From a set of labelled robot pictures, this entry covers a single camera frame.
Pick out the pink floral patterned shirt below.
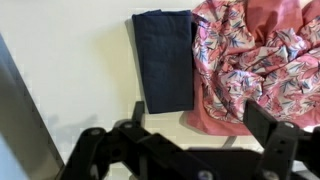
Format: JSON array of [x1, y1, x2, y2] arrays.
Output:
[[191, 0, 320, 124]]

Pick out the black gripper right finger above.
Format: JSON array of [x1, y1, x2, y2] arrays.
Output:
[[243, 100, 320, 180]]

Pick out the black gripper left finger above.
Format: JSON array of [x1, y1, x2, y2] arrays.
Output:
[[58, 100, 146, 180]]

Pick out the dark navy shirt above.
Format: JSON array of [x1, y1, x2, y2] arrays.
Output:
[[132, 10, 194, 114]]

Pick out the plain pink shirt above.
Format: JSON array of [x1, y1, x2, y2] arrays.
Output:
[[185, 0, 320, 137]]

